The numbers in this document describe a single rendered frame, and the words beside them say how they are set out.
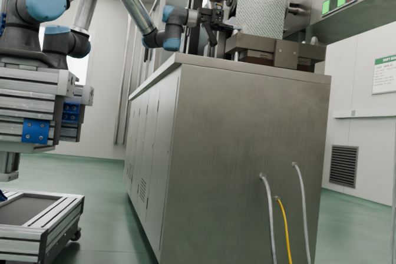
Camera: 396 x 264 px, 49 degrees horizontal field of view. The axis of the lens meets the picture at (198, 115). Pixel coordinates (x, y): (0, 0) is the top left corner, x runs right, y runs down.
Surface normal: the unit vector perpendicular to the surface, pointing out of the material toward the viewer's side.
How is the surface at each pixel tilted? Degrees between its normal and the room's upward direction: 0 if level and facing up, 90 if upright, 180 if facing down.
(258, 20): 90
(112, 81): 90
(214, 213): 90
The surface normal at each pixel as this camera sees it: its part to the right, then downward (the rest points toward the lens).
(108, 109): 0.22, -0.02
